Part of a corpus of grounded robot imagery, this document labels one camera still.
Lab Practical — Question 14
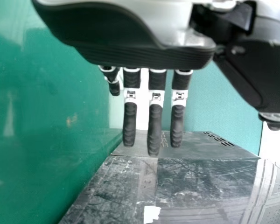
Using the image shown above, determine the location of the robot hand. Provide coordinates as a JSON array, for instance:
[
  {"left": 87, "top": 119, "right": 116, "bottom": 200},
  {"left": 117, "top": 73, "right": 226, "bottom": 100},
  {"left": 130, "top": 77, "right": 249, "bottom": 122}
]
[{"left": 31, "top": 0, "right": 280, "bottom": 157}]

